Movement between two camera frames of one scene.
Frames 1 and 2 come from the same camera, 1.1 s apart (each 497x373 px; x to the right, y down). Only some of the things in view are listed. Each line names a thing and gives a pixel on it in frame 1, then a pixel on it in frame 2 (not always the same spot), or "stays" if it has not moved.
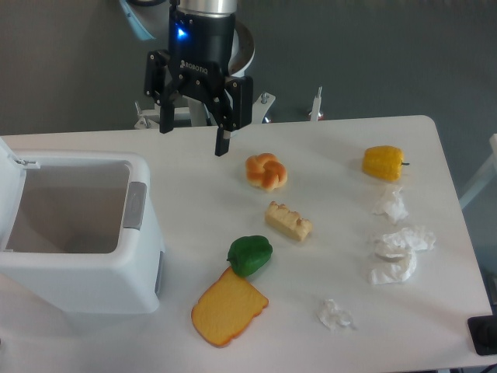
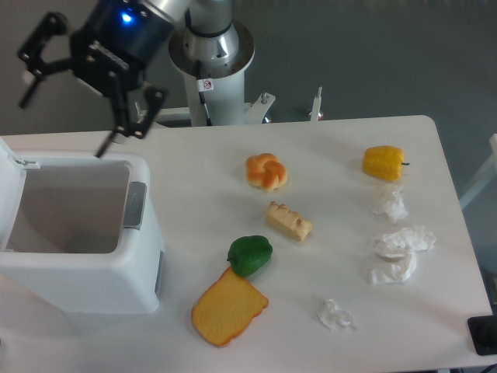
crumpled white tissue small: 330,315 stays
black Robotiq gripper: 209,40 -> 116,40
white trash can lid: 12,178 stays
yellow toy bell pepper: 384,162 stays
